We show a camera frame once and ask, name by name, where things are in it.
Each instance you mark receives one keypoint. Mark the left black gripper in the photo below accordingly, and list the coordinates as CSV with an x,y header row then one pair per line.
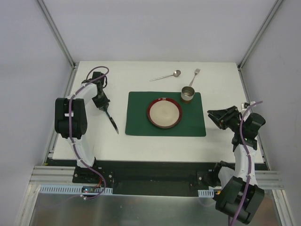
x,y
103,107

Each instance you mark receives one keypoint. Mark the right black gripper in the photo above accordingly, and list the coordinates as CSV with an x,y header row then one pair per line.
x,y
226,118

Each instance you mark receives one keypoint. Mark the black knife green handle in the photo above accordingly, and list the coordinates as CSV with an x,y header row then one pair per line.
x,y
112,121

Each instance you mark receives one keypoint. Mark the dark green placemat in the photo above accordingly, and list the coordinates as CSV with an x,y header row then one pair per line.
x,y
192,123

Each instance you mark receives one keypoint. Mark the steel cup brown base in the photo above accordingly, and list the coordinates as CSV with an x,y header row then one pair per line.
x,y
187,94

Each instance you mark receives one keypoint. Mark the red rimmed beige plate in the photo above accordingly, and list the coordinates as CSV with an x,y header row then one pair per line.
x,y
164,113

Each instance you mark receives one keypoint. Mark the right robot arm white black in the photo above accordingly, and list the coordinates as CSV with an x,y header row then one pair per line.
x,y
240,196

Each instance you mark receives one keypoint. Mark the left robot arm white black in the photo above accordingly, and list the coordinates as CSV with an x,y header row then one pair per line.
x,y
71,116

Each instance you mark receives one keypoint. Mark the silver fork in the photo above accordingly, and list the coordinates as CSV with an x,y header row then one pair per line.
x,y
196,72

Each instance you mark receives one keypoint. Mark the silver spoon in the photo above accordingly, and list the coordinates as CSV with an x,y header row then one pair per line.
x,y
176,74

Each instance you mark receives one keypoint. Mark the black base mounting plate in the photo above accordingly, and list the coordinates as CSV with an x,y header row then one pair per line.
x,y
182,179

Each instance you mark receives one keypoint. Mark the right aluminium frame post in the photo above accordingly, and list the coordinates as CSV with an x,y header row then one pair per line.
x,y
260,33

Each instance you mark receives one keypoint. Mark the aluminium frame post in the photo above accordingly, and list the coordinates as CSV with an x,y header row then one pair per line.
x,y
56,34
260,33

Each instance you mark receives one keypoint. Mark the right white cable duct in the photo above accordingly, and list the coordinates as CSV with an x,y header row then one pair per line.
x,y
206,193

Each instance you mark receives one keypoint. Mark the white cable duct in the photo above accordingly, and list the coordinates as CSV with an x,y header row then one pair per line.
x,y
206,193
63,189

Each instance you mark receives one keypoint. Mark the left aluminium frame post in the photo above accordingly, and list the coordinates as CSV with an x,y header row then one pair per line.
x,y
56,34

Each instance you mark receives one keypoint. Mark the front aluminium rail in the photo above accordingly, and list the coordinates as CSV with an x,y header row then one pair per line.
x,y
62,175

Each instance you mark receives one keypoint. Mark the left white cable duct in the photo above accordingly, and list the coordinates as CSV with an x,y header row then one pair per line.
x,y
63,189

